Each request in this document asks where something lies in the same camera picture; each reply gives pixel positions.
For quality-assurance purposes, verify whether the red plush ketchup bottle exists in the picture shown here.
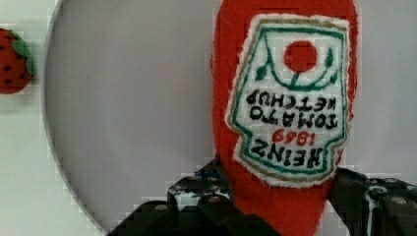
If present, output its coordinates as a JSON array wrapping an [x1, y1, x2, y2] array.
[[211, 0, 358, 236]]

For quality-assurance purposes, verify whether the small red plush strawberry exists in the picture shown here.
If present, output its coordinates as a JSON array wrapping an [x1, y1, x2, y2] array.
[[0, 29, 34, 94]]

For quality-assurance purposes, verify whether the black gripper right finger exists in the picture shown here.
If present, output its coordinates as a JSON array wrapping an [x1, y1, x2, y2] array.
[[328, 168, 417, 236]]

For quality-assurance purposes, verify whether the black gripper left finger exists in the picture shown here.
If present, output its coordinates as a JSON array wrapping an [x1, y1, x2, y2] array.
[[167, 158, 234, 211]]

